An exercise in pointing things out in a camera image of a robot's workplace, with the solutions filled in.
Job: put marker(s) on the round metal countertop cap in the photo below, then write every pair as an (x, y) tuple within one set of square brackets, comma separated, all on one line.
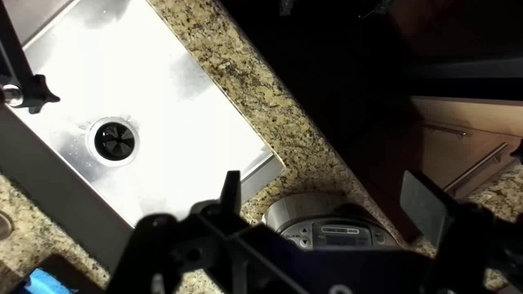
[(4, 226)]

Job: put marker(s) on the wooden cabinet drawer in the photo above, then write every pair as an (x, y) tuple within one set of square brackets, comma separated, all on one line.
[(468, 141)]

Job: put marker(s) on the stainless steel sink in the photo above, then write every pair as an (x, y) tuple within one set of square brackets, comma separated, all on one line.
[(180, 125)]

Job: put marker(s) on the black sink drain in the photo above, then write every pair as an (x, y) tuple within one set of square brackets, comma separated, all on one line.
[(113, 141)]

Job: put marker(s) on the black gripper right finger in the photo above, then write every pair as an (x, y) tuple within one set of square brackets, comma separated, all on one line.
[(427, 206)]

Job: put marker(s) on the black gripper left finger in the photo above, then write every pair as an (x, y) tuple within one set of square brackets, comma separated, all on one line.
[(229, 188)]

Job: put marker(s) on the stainless steel rice cooker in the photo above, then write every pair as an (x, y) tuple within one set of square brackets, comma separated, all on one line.
[(305, 210)]

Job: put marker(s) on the dark bar-shaped stereo camera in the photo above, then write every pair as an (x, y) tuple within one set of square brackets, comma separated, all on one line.
[(59, 185)]

